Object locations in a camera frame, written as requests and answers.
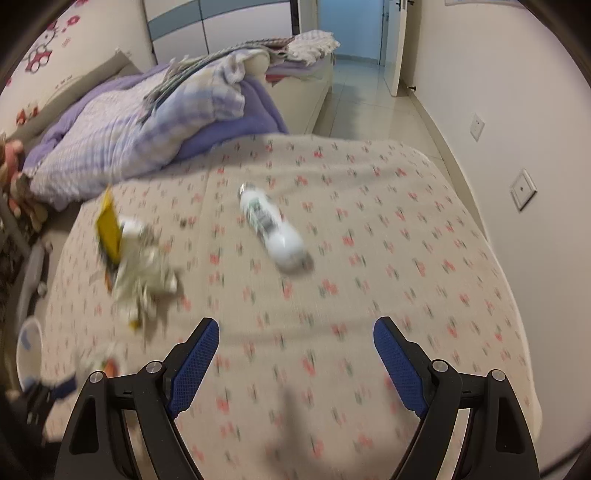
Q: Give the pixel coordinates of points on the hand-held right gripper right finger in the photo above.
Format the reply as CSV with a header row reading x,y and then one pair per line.
x,y
399,364

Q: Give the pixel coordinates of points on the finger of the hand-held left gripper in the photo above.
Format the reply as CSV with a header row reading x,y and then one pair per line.
x,y
62,388

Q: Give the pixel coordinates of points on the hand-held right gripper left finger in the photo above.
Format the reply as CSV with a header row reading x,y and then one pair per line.
x,y
194,364

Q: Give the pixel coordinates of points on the white plastic bin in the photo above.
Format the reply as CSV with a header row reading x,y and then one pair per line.
x,y
28,350

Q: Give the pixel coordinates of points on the white plastic bottle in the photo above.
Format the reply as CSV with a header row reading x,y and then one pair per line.
x,y
272,226

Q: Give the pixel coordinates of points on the cherry print tablecloth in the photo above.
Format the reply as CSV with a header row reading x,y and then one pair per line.
x,y
346,277

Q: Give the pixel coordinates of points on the crumpled white tissue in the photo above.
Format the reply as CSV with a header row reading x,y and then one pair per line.
x,y
143,272

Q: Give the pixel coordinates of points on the yellow snack wrapper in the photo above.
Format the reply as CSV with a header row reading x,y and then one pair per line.
x,y
110,226

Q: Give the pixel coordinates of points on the pink plush toy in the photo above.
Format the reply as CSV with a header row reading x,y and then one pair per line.
x,y
11,157

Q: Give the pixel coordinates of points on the purple checked quilt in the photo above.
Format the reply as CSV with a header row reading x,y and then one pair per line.
x,y
138,129

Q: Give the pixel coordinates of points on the grey folded cloth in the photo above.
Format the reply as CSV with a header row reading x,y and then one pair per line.
x,y
198,69

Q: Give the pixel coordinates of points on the grey headboard cushion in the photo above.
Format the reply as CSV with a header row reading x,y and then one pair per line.
x,y
78,87

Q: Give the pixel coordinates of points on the white door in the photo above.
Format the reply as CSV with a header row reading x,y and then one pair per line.
x,y
399,46

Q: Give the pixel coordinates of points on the white fringed blanket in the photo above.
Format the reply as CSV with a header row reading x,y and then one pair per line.
x,y
314,46

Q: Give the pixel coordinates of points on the white and blue wardrobe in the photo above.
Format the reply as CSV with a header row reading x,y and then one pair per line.
x,y
207,27

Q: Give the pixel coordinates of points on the white wall socket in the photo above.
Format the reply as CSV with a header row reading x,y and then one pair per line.
x,y
523,189
478,125

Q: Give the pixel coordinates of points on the white bed frame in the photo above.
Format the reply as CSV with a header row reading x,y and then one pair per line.
x,y
300,97

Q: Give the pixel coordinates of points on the pink cat wall sticker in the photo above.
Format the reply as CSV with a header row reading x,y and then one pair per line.
x,y
39,55

